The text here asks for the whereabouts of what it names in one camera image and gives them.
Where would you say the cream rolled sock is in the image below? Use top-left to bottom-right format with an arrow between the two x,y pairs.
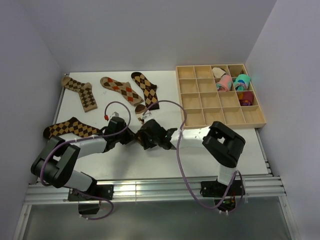
212,67 -> 227,78

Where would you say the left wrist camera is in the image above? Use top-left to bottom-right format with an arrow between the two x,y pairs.
104,111 -> 119,121

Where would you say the wooden compartment organizer box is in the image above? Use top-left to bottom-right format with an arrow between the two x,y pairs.
175,64 -> 267,129

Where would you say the pink rolled sock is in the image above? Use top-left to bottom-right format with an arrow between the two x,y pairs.
216,74 -> 233,92

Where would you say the brown tan striped sock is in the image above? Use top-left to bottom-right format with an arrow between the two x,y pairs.
135,104 -> 147,146

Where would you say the dark brown tan argyle sock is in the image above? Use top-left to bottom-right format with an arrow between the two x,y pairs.
131,72 -> 160,110

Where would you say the tan orange argyle sock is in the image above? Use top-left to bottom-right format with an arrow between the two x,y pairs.
100,77 -> 144,106

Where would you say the teal rolled sock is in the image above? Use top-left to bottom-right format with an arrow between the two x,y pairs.
234,74 -> 251,91

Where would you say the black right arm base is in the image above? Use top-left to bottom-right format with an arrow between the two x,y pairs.
200,180 -> 246,212

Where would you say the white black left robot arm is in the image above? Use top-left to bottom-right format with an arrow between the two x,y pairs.
30,116 -> 135,200

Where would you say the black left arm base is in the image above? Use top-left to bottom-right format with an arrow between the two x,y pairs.
67,184 -> 114,220

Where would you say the brown yellow argyle sock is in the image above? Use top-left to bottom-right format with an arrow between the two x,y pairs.
43,117 -> 101,140

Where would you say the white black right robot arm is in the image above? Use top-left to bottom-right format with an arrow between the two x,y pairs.
137,119 -> 246,195

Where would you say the maroon rolled sock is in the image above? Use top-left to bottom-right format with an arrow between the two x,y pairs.
238,91 -> 254,106

